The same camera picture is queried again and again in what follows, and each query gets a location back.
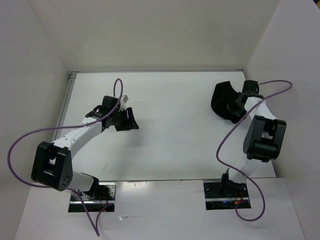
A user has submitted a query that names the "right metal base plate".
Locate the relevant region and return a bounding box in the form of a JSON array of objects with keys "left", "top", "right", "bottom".
[{"left": 203, "top": 179, "right": 251, "bottom": 211}]

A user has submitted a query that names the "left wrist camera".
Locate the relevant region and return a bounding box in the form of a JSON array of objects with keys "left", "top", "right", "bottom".
[{"left": 99, "top": 95, "right": 129, "bottom": 114}]

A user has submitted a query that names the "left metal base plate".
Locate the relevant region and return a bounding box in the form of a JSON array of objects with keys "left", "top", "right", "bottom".
[{"left": 68, "top": 181, "right": 117, "bottom": 213}]

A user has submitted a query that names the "metal base plate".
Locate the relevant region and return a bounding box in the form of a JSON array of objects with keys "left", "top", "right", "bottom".
[
  {"left": 68, "top": 181, "right": 117, "bottom": 213},
  {"left": 203, "top": 179, "right": 251, "bottom": 211}
]

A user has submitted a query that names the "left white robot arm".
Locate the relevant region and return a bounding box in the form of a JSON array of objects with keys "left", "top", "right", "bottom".
[{"left": 31, "top": 107, "right": 139, "bottom": 200}]

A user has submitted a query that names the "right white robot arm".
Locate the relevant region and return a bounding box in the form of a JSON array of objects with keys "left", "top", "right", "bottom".
[{"left": 219, "top": 97, "right": 287, "bottom": 197}]

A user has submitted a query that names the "black skirt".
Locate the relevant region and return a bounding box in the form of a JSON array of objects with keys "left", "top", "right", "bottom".
[{"left": 210, "top": 81, "right": 246, "bottom": 124}]

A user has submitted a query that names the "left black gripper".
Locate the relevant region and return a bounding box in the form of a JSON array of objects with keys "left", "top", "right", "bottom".
[{"left": 110, "top": 107, "right": 139, "bottom": 132}]

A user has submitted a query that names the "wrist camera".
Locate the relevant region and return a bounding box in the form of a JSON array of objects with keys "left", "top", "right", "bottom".
[
  {"left": 242, "top": 80, "right": 264, "bottom": 99},
  {"left": 99, "top": 95, "right": 129, "bottom": 114}
]

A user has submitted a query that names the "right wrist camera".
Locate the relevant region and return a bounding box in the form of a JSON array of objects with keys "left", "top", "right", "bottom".
[{"left": 242, "top": 80, "right": 264, "bottom": 99}]

